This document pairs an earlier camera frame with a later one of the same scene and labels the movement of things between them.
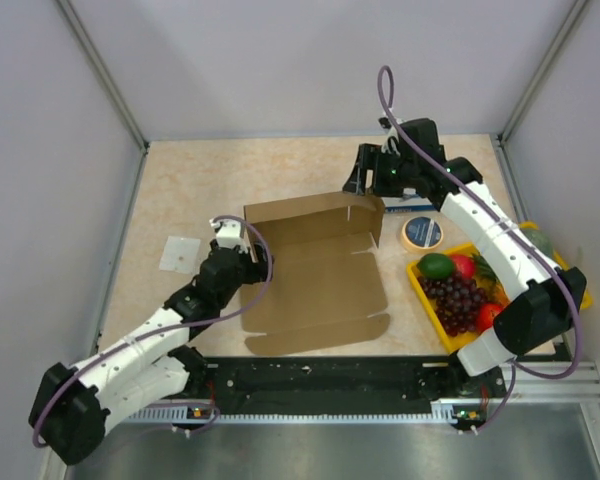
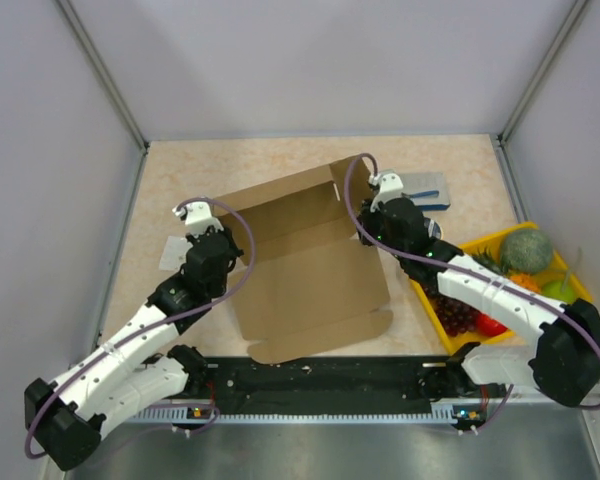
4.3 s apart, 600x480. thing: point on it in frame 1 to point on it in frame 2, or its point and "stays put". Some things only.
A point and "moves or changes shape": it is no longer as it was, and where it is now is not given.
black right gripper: [368, 158] to [366, 215]
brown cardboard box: [326, 294] moves or changes shape
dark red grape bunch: [457, 302] stays put
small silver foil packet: [181, 255] stays put
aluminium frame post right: [577, 9] stays put
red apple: [485, 313] stays put
